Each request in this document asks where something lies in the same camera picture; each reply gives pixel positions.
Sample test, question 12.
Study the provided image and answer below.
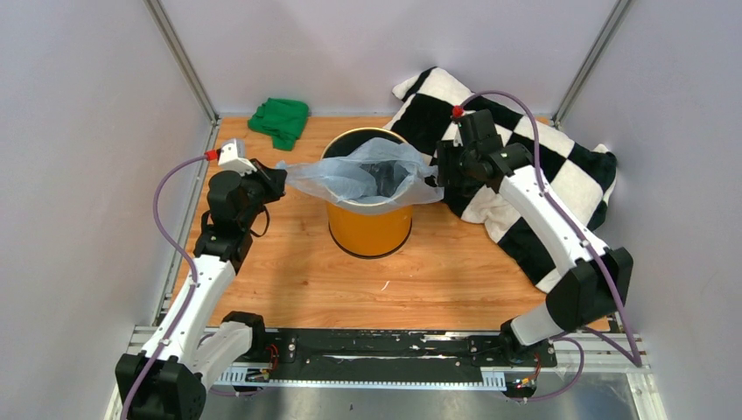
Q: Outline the left aluminium corner post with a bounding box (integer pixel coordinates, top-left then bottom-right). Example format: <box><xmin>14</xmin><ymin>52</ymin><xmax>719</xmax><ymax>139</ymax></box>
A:
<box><xmin>143</xmin><ymin>0</ymin><xmax>219</xmax><ymax>125</ymax></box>

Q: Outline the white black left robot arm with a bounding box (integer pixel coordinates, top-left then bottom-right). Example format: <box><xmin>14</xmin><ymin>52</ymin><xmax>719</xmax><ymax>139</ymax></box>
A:
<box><xmin>115</xmin><ymin>159</ymin><xmax>287</xmax><ymax>419</ymax></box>

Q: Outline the aluminium corner post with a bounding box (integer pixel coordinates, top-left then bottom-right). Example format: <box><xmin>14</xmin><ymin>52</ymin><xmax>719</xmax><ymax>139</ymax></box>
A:
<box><xmin>143</xmin><ymin>0</ymin><xmax>219</xmax><ymax>125</ymax></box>
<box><xmin>551</xmin><ymin>0</ymin><xmax>634</xmax><ymax>130</ymax></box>

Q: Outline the green cloth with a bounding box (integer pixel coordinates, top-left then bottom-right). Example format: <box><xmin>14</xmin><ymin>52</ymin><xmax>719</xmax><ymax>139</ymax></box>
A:
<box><xmin>247</xmin><ymin>98</ymin><xmax>310</xmax><ymax>151</ymax></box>

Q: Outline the aluminium frame rail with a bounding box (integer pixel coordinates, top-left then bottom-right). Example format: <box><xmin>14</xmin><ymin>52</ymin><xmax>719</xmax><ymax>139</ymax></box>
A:
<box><xmin>104</xmin><ymin>327</ymin><xmax>668</xmax><ymax>420</ymax></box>

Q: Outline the orange trash bin gold rim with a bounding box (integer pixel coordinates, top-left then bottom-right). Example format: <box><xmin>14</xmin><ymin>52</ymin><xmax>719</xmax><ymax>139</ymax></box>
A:
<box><xmin>321</xmin><ymin>127</ymin><xmax>413</xmax><ymax>259</ymax></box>

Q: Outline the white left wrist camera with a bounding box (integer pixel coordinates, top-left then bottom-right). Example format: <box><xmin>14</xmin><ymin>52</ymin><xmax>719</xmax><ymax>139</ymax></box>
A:
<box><xmin>217</xmin><ymin>138</ymin><xmax>257</xmax><ymax>176</ymax></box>

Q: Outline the right aluminium corner post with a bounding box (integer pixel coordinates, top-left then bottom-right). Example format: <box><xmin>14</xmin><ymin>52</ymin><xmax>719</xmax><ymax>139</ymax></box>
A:
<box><xmin>551</xmin><ymin>0</ymin><xmax>634</xmax><ymax>130</ymax></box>

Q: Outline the translucent blue plastic bag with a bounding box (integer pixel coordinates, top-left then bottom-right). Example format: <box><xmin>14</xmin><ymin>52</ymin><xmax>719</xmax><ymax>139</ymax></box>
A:
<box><xmin>276</xmin><ymin>137</ymin><xmax>444</xmax><ymax>215</ymax></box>

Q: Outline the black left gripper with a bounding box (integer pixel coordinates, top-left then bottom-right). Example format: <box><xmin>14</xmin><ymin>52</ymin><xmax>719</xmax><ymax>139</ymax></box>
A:
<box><xmin>234</xmin><ymin>159</ymin><xmax>286</xmax><ymax>229</ymax></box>

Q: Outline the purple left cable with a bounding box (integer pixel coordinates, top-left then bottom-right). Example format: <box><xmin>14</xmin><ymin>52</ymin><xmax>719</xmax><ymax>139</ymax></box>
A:
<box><xmin>118</xmin><ymin>149</ymin><xmax>221</xmax><ymax>420</ymax></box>

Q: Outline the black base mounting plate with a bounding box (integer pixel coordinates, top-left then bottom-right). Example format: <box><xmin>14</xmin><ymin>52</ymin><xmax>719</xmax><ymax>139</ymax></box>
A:
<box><xmin>211</xmin><ymin>327</ymin><xmax>557</xmax><ymax>384</ymax></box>

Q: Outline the black white checkered pillow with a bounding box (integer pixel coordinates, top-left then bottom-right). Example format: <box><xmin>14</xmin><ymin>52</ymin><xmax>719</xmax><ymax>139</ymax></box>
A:
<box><xmin>385</xmin><ymin>66</ymin><xmax>618</xmax><ymax>293</ymax></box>

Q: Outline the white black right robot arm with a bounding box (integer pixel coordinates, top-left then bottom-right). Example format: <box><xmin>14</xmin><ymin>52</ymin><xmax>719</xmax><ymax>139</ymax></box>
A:
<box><xmin>437</xmin><ymin>106</ymin><xmax>634</xmax><ymax>366</ymax></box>

